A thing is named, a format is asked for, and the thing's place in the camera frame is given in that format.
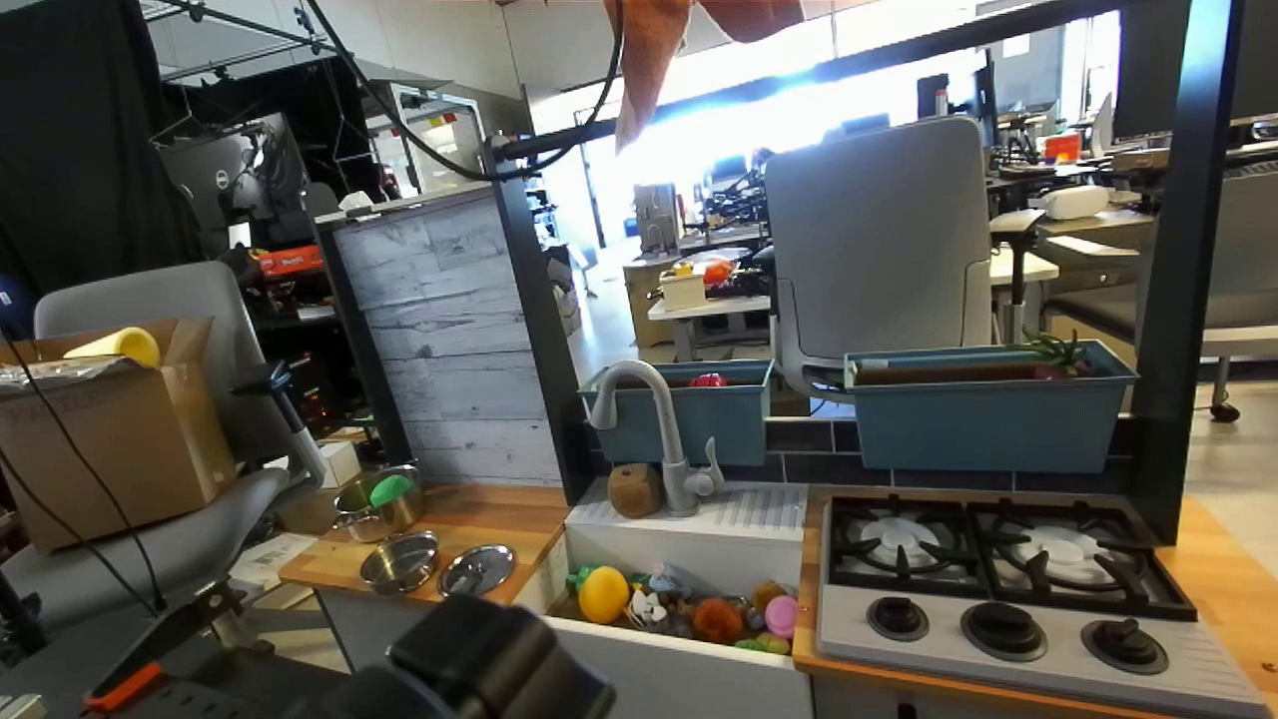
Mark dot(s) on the small steel pot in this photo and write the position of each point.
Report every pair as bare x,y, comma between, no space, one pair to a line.
400,565

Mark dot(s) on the orange towel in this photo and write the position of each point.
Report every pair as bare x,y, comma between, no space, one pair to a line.
654,31

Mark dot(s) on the steel pot lid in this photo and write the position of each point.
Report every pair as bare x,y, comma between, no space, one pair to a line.
477,568

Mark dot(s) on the large steel pot with toys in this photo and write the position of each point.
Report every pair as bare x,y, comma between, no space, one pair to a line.
376,505

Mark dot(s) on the left teal planter box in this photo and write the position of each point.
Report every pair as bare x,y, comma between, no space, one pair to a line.
715,407

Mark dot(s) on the teal planter box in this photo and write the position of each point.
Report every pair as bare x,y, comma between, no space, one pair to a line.
990,411
715,407

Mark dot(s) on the white sink basin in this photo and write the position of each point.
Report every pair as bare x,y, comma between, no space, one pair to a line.
730,544

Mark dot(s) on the grey wood backsplash panel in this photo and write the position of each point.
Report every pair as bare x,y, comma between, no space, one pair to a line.
447,316

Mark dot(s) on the white chair back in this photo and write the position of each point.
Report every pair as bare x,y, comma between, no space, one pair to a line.
879,244

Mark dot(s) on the pink toy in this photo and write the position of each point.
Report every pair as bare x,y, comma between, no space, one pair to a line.
781,618

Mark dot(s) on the right teal planter box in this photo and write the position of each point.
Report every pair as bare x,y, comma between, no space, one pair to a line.
990,411

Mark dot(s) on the toy stove top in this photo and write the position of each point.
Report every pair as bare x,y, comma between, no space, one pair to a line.
1062,601

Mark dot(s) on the grey office chair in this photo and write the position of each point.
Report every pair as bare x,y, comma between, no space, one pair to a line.
146,568

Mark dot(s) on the cardboard box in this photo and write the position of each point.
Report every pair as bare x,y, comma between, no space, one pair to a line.
103,444

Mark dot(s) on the black camera mount foreground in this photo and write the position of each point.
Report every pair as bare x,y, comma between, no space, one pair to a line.
461,662

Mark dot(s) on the black frame rod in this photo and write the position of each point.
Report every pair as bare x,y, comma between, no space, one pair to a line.
1148,463

